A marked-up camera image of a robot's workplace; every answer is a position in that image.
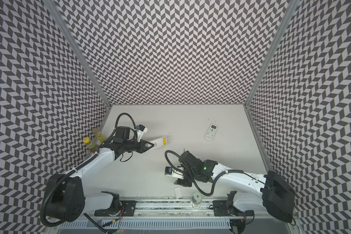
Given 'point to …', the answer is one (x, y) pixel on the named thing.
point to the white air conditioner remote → (158, 143)
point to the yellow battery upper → (165, 141)
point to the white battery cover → (178, 193)
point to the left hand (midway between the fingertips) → (152, 146)
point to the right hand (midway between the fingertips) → (177, 181)
